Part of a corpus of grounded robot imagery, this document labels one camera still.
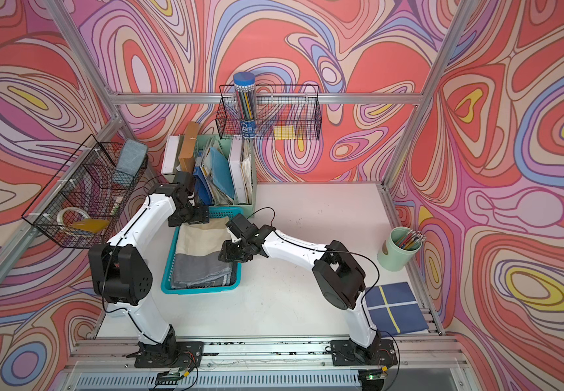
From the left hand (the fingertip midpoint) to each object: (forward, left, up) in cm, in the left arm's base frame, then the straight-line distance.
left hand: (197, 219), depth 90 cm
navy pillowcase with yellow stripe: (-28, -70, -14) cm, 77 cm away
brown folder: (+16, +2, +19) cm, 25 cm away
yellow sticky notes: (+26, -33, +21) cm, 47 cm away
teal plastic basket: (+8, -8, -5) cm, 12 cm away
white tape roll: (-13, +29, +19) cm, 38 cm away
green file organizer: (+17, +1, -2) cm, 17 cm away
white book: (+14, +9, +16) cm, 23 cm away
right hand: (-15, -12, -5) cm, 20 cm away
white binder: (+19, -13, +8) cm, 24 cm away
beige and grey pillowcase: (-14, -1, -7) cm, 16 cm away
